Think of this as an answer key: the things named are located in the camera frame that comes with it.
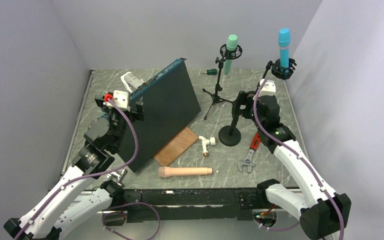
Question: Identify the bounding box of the black round-base microphone stand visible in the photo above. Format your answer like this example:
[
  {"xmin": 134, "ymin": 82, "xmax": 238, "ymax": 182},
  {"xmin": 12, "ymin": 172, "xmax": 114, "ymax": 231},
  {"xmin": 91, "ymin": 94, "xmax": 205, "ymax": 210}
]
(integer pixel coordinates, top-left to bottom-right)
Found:
[{"xmin": 218, "ymin": 103, "xmax": 241, "ymax": 147}]

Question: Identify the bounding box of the black tripod microphone stand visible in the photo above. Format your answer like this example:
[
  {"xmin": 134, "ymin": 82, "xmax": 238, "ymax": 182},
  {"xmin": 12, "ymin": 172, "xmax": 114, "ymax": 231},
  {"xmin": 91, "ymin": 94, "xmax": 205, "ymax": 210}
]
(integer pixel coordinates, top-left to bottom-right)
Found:
[{"xmin": 202, "ymin": 57, "xmax": 233, "ymax": 120}]

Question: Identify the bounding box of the green microphone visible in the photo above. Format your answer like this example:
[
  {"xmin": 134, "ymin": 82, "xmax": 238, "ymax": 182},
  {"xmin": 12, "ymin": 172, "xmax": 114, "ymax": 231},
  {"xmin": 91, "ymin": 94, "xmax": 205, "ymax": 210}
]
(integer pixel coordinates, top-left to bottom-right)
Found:
[{"xmin": 223, "ymin": 34, "xmax": 238, "ymax": 75}]

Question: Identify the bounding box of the beige microphone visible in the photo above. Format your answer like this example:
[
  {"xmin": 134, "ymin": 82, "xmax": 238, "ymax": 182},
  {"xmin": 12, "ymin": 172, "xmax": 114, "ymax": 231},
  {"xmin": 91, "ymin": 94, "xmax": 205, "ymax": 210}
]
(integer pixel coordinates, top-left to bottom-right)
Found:
[{"xmin": 158, "ymin": 166, "xmax": 213, "ymax": 178}]

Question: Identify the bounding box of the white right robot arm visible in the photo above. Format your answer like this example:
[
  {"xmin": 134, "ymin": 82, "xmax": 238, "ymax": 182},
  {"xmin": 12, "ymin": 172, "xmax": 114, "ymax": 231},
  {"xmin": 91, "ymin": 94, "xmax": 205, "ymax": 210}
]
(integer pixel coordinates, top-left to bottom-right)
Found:
[{"xmin": 228, "ymin": 91, "xmax": 352, "ymax": 240}]

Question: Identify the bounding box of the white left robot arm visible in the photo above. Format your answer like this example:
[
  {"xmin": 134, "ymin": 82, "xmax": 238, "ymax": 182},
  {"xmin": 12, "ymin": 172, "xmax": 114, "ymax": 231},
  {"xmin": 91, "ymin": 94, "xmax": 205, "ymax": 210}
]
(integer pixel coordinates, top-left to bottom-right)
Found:
[{"xmin": 3, "ymin": 91, "xmax": 144, "ymax": 240}]

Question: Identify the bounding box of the blue microphone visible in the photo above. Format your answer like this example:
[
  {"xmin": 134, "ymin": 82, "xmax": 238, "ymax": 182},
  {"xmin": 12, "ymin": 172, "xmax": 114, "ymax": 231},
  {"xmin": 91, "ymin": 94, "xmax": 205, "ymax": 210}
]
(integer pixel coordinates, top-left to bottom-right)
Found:
[{"xmin": 278, "ymin": 28, "xmax": 291, "ymax": 69}]

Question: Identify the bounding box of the white plastic faucet fitting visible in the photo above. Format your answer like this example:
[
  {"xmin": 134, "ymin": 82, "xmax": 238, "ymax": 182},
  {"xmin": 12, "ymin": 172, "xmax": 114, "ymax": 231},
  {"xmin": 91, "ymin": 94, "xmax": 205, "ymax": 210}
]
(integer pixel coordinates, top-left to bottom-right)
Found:
[{"xmin": 198, "ymin": 135, "xmax": 217, "ymax": 158}]

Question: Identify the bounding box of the chrome faucet fitting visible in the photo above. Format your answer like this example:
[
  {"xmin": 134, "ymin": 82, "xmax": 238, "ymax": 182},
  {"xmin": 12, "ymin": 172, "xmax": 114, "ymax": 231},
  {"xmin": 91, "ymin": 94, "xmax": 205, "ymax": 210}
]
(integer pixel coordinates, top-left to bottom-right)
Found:
[{"xmin": 107, "ymin": 168, "xmax": 128, "ymax": 187}]

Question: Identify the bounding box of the wooden board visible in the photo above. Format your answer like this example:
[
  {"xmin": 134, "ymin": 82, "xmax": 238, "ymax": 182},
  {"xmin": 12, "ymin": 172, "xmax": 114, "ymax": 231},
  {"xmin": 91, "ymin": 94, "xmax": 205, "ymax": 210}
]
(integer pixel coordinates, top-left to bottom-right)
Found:
[{"xmin": 153, "ymin": 126, "xmax": 199, "ymax": 167}]

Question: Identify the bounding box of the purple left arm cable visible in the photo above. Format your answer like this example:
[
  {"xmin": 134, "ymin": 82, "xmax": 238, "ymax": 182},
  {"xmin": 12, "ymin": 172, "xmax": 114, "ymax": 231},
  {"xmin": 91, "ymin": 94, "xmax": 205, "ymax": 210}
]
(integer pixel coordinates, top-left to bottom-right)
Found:
[{"xmin": 13, "ymin": 97, "xmax": 161, "ymax": 240}]

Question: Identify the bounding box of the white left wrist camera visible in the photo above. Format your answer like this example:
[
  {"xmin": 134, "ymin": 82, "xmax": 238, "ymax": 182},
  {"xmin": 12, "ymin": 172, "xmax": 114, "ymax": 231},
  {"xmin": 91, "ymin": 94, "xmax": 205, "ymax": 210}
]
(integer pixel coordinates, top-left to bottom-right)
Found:
[{"xmin": 103, "ymin": 90, "xmax": 130, "ymax": 110}]

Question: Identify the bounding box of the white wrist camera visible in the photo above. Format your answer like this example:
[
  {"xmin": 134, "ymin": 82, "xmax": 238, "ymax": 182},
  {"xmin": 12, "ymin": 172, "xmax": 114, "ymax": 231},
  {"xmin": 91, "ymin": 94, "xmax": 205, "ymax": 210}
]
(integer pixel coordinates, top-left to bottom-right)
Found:
[
  {"xmin": 103, "ymin": 90, "xmax": 130, "ymax": 110},
  {"xmin": 257, "ymin": 78, "xmax": 276, "ymax": 97}
]

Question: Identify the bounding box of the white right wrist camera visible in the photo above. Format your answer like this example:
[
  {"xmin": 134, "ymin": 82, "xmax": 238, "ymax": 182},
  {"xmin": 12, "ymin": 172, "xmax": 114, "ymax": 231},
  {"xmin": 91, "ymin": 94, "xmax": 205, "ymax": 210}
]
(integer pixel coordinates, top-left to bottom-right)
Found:
[{"xmin": 257, "ymin": 78, "xmax": 276, "ymax": 97}]

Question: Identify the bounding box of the white metal bracket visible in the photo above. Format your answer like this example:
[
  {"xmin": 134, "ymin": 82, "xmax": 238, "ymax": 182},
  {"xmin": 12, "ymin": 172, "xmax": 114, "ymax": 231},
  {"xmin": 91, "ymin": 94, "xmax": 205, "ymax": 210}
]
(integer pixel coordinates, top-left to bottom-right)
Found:
[{"xmin": 120, "ymin": 71, "xmax": 144, "ymax": 93}]

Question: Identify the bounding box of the green handled screwdriver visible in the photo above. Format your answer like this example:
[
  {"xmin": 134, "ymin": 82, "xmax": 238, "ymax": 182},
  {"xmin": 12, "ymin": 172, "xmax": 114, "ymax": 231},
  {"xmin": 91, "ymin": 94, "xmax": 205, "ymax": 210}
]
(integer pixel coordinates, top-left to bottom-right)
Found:
[{"xmin": 200, "ymin": 68, "xmax": 218, "ymax": 76}]

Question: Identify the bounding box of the black round-base shock-mount stand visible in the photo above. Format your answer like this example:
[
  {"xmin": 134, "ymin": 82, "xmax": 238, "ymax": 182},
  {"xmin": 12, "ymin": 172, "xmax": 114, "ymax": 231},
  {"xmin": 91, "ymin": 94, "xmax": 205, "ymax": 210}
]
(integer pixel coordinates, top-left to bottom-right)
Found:
[{"xmin": 257, "ymin": 58, "xmax": 297, "ymax": 88}]

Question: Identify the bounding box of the red handled adjustable wrench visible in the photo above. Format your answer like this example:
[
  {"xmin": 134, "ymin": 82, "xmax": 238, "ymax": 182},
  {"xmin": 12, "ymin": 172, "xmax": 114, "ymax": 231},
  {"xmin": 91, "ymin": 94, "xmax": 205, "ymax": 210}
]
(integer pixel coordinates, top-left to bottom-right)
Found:
[{"xmin": 237, "ymin": 132, "xmax": 261, "ymax": 173}]

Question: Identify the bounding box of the dark blue-edged network switch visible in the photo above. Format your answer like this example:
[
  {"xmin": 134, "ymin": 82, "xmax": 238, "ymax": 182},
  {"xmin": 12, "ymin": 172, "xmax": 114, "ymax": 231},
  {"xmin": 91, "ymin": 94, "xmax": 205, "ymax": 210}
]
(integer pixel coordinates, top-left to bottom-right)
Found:
[{"xmin": 99, "ymin": 57, "xmax": 202, "ymax": 174}]

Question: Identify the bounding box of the black mounting base rail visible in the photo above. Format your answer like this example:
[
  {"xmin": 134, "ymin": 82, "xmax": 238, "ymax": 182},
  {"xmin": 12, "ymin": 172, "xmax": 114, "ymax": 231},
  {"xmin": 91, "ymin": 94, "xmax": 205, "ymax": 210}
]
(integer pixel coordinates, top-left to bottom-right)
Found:
[{"xmin": 104, "ymin": 187, "xmax": 272, "ymax": 223}]

